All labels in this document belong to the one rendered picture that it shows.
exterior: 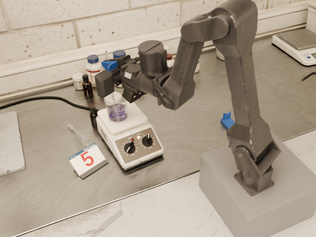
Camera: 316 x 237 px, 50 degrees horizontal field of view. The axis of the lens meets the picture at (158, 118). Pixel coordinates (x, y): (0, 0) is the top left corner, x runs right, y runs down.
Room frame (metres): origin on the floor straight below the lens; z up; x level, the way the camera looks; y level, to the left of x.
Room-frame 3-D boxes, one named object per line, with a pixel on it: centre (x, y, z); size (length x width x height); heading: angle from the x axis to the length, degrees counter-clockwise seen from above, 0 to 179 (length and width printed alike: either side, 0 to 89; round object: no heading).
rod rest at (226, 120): (0.82, -0.24, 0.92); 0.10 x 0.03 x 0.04; 18
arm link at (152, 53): (0.66, -0.01, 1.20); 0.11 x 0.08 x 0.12; 46
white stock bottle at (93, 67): (1.13, 0.23, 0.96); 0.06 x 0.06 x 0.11
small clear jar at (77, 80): (1.11, 0.29, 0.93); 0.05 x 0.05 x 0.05
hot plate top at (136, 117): (0.80, 0.11, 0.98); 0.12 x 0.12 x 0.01; 27
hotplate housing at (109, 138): (0.78, 0.09, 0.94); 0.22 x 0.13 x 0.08; 27
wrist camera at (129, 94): (0.74, 0.05, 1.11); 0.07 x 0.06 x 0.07; 136
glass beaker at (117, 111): (0.79, 0.12, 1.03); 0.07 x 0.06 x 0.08; 112
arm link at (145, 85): (0.69, 0.00, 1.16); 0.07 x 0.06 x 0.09; 48
